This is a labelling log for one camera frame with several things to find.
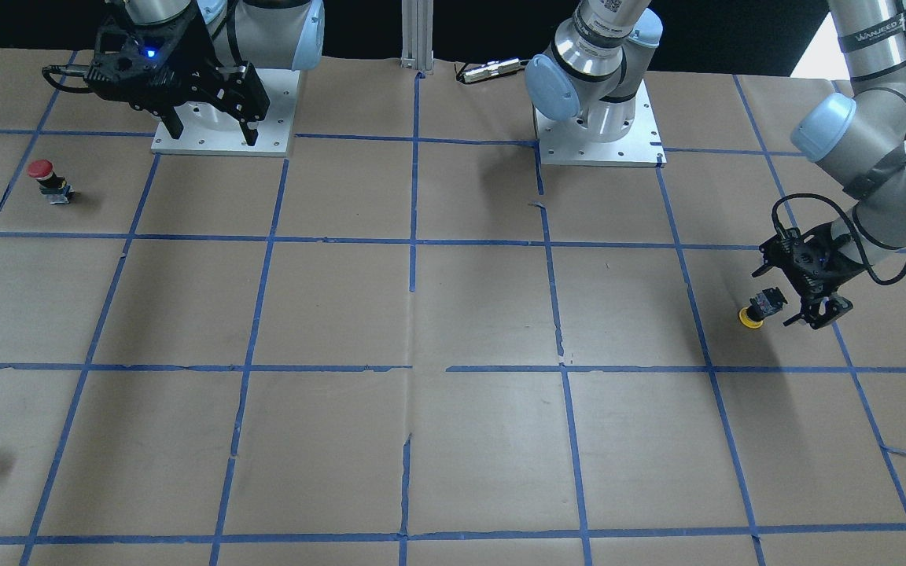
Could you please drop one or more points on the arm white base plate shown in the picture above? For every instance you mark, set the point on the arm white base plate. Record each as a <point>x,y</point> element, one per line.
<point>622,134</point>
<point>211,132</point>

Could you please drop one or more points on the aluminium frame post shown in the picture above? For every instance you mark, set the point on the aluminium frame post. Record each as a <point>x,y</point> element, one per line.
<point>417,27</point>

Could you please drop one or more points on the red push button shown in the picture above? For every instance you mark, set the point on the red push button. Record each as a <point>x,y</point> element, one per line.
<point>55,188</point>

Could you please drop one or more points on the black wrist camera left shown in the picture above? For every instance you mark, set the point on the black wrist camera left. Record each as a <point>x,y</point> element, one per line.
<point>811,250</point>

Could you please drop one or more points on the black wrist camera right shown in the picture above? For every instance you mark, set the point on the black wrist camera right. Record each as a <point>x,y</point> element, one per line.
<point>130,58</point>

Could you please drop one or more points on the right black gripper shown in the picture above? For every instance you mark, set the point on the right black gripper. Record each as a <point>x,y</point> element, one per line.
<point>200,49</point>

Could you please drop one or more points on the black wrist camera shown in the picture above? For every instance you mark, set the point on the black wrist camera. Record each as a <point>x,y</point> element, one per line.
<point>130,58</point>
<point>811,250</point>

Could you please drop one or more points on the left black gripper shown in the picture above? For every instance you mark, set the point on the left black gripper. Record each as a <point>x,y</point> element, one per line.
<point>837,267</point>

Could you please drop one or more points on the yellow push button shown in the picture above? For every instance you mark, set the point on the yellow push button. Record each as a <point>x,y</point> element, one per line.
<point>763,305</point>

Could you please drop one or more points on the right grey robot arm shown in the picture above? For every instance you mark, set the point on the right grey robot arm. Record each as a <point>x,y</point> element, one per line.
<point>268,34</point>

